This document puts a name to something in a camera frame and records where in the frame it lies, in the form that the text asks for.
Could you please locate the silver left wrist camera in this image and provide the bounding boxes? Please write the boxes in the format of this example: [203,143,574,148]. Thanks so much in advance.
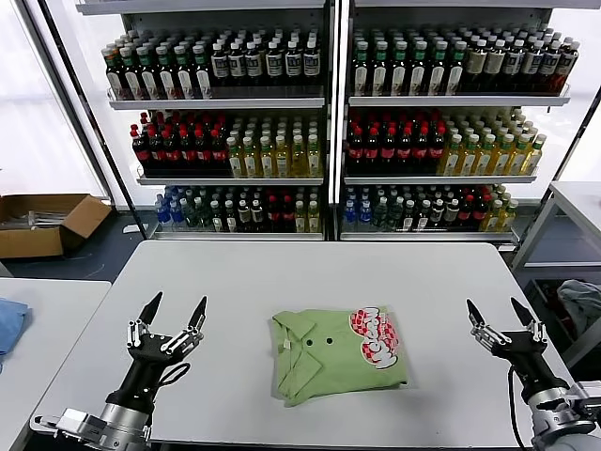
[28,407,102,441]

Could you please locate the blue folded cloth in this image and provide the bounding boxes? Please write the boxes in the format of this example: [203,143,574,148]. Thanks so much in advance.
[0,297,33,372]

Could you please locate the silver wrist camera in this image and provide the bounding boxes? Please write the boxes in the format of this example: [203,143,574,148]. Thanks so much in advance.
[567,381,601,414]
[28,407,102,441]

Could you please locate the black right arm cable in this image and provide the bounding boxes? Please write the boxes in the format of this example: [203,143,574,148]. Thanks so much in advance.
[506,368,527,450]

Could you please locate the dark bottle green cap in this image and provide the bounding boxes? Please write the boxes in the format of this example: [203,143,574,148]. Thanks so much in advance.
[173,44,196,100]
[104,48,125,101]
[371,40,392,98]
[445,40,470,97]
[429,40,451,98]
[154,45,178,101]
[192,43,213,100]
[391,40,411,98]
[352,40,372,98]
[410,40,431,98]
[119,46,143,101]
[135,46,160,101]

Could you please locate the dark bottle gray label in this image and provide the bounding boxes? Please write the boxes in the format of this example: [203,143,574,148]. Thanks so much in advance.
[501,39,527,93]
[537,40,564,94]
[518,39,546,93]
[553,41,580,94]

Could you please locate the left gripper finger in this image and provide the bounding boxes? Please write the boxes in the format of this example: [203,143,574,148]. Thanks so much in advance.
[161,295,208,354]
[128,291,164,350]

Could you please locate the red cap cola bottle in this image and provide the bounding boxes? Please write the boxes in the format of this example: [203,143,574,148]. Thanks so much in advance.
[280,196,296,232]
[364,126,383,175]
[194,125,213,173]
[472,194,489,226]
[131,124,150,173]
[266,196,282,232]
[209,125,229,173]
[457,194,474,226]
[178,125,198,173]
[380,126,399,175]
[396,126,416,175]
[162,125,182,173]
[146,125,166,173]
[347,126,367,175]
[428,126,448,175]
[413,126,432,175]

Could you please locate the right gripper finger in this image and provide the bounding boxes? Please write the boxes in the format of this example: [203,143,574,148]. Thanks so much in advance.
[466,298,514,356]
[511,296,549,347]

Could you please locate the pale blue cloth bundle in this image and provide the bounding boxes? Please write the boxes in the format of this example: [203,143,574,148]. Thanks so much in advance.
[557,280,601,337]

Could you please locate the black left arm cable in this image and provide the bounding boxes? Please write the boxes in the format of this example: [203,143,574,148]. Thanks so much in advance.
[154,361,193,389]

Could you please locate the brown cardboard box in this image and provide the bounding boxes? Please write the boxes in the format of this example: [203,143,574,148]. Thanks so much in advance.
[0,193,113,259]

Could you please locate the dark bottle beige label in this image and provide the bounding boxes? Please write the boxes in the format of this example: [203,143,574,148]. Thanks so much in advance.
[464,39,489,93]
[483,39,508,93]

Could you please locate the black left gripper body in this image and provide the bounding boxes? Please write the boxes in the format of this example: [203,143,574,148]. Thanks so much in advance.
[105,333,185,411]

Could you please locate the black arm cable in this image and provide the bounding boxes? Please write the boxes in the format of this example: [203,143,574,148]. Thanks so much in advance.
[506,368,527,450]
[154,361,193,389]

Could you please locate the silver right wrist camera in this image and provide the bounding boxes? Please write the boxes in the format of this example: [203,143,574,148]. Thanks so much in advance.
[567,381,601,414]

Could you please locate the dark bottle navy label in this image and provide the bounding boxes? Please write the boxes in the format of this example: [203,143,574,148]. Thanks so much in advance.
[265,40,285,88]
[227,40,248,88]
[245,40,265,88]
[302,39,323,88]
[284,40,304,88]
[209,40,230,88]

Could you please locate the white metal frame table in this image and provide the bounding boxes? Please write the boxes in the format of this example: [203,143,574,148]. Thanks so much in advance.
[510,180,601,370]

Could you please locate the gray metal shelf board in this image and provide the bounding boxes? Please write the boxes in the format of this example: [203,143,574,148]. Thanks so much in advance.
[340,230,520,243]
[136,174,325,186]
[147,229,326,241]
[354,0,601,10]
[77,0,327,14]
[347,84,573,108]
[344,174,539,186]
[108,96,326,111]

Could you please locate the gray metal shelf rack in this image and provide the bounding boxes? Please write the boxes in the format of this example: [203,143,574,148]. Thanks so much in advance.
[75,0,335,241]
[345,0,601,243]

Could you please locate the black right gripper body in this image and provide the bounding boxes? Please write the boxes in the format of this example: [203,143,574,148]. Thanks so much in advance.
[499,331,573,404]

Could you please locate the clear packed metal rods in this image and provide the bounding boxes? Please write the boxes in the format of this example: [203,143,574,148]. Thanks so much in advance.
[25,210,65,231]

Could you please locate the green polo shirt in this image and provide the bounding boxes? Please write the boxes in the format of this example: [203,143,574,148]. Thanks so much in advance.
[270,305,409,409]

